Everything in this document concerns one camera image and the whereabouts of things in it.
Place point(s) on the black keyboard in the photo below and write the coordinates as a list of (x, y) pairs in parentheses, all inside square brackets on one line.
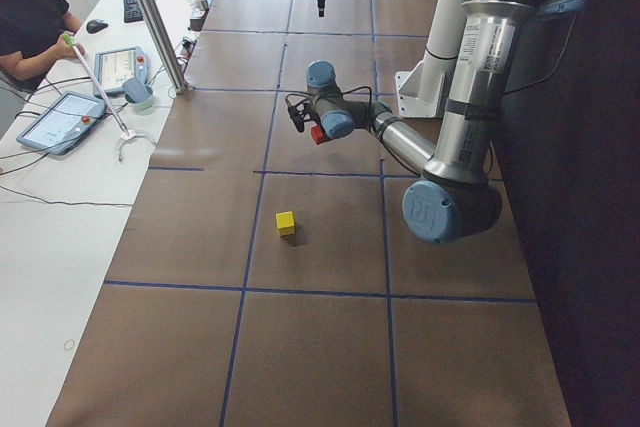
[(132, 11)]

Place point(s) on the yellow wooden block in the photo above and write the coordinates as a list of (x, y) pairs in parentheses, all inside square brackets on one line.
[(285, 223)]

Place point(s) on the teach pendant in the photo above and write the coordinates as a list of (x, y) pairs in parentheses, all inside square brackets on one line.
[(64, 124), (113, 68)]

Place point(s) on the long grabber stick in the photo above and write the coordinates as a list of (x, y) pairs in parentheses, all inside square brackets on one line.
[(127, 135)]

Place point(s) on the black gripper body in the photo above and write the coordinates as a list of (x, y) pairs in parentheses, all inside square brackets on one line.
[(316, 123)]

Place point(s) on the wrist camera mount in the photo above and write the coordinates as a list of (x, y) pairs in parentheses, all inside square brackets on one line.
[(300, 113)]

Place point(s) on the near teach pendant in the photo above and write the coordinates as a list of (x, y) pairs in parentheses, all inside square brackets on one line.
[(64, 124)]

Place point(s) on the red wooden block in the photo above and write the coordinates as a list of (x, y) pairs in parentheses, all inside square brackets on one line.
[(318, 135)]

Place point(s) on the aluminium frame post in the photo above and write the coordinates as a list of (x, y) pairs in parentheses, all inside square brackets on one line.
[(160, 37)]

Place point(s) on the person in black shirt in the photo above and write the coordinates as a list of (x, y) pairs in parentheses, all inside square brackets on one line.
[(33, 39)]

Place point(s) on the black computer mouse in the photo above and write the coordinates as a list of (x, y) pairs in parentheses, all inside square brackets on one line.
[(96, 25)]

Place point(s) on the white pedestal column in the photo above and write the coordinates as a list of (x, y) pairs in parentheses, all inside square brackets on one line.
[(423, 91)]

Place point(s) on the light blue cup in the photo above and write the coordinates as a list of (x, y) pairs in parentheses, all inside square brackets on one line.
[(138, 94)]

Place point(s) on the far teach pendant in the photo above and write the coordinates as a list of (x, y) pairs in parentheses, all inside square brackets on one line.
[(113, 68)]

